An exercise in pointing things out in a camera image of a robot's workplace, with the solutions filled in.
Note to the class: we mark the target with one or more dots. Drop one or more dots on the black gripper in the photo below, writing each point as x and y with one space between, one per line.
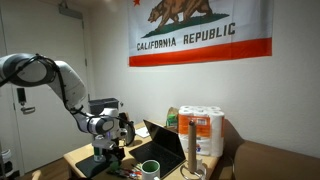
116 152

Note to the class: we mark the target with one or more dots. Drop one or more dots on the green bottle lid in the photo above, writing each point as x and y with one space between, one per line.
115 166

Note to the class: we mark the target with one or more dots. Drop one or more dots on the green plastic bottle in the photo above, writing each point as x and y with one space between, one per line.
172 120

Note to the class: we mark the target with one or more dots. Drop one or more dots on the teal and white pen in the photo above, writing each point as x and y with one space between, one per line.
113 174

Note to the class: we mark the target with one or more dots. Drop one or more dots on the red orange pen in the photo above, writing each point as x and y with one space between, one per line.
135 172

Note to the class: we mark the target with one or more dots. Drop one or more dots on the black tablet folio mat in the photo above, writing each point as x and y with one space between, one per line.
90 166

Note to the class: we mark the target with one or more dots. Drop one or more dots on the white mug with green inside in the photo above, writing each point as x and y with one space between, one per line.
150 171

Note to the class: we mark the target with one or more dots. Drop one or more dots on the white notepad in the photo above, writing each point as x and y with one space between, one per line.
143 132

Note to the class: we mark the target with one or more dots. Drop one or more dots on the black laptop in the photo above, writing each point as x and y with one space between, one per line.
160 146

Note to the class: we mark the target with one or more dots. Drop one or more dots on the black round object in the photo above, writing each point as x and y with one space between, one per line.
124 116

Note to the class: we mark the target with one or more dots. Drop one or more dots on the green container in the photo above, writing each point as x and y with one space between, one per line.
171 110

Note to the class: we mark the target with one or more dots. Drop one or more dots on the paper towel holder with tube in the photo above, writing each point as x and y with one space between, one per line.
191 146

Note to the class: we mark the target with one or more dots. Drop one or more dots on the white door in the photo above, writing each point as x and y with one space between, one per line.
43 133

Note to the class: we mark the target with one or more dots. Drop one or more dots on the paper towel roll pack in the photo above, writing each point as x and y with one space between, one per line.
206 133

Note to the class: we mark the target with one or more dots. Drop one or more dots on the white and black equipment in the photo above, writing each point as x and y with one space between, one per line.
6 163

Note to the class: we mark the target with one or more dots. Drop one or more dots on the black door lock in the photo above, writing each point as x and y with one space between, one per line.
21 95

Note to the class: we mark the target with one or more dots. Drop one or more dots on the California Republic flag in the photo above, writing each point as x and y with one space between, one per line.
200 43

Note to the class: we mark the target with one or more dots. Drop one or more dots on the brown couch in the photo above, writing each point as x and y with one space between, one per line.
273 163

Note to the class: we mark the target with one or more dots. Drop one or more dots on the grey door closer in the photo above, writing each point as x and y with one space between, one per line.
70 11

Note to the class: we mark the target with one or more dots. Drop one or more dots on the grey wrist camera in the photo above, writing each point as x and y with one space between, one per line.
103 143

